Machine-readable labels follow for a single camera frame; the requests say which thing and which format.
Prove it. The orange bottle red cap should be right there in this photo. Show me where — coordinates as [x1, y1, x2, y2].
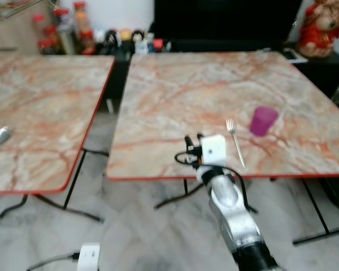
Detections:
[73, 1, 93, 40]

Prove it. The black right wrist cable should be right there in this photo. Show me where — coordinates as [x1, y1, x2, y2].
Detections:
[175, 150, 202, 166]

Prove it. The purple plastic cup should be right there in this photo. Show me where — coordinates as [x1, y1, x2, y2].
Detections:
[250, 106, 280, 137]

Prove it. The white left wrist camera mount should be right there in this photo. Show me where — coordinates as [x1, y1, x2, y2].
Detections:
[77, 243, 101, 271]

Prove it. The light wooden cabinet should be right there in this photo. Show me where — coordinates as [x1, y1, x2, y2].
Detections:
[0, 0, 46, 55]

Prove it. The silver metal spoon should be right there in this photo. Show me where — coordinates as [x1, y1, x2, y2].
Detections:
[0, 126, 12, 172]

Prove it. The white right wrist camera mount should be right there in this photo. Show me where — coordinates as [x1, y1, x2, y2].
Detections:
[195, 134, 228, 181]

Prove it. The black rounded object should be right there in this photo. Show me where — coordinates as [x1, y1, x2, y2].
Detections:
[319, 177, 339, 213]

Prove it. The silver metal fork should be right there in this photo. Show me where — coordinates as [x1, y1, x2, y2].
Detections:
[225, 118, 247, 169]

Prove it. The steel canister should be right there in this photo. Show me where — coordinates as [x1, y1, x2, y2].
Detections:
[56, 24, 79, 56]

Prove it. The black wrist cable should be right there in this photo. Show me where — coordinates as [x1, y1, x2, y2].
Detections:
[27, 252, 80, 271]
[175, 150, 202, 166]

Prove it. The wide clear jar red lid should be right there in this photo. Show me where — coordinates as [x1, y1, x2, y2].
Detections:
[53, 7, 72, 29]

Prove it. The black television screen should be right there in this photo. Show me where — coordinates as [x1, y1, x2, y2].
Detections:
[153, 0, 303, 42]

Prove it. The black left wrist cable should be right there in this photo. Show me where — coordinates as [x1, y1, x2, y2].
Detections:
[27, 252, 80, 271]

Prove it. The black-haired small doll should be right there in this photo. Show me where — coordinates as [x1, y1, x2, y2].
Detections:
[132, 29, 150, 55]

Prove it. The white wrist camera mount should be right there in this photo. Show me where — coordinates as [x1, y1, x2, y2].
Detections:
[77, 243, 101, 271]
[195, 134, 228, 181]

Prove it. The black metal table frame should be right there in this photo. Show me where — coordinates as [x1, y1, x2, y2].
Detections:
[0, 148, 109, 223]
[154, 175, 339, 247]

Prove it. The white flat box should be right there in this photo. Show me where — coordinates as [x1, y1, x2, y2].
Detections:
[282, 48, 309, 62]

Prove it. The yellow small figurine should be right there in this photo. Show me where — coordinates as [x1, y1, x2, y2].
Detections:
[119, 28, 134, 47]

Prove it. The small spice jar red lid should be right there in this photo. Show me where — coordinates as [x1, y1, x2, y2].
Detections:
[81, 31, 97, 56]

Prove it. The red and gold figurine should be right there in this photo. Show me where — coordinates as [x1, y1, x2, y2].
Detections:
[296, 0, 339, 59]

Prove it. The tall clear jar red lid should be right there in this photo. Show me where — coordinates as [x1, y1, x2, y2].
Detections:
[32, 14, 49, 43]

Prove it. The small dark jar red lid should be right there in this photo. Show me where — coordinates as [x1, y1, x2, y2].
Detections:
[38, 38, 57, 56]

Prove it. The small red box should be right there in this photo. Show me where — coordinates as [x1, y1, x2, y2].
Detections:
[152, 38, 165, 53]

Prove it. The black small figurine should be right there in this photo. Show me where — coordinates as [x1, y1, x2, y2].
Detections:
[104, 29, 120, 55]

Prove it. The white small figurine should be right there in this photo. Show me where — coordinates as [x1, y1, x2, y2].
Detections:
[93, 29, 106, 47]

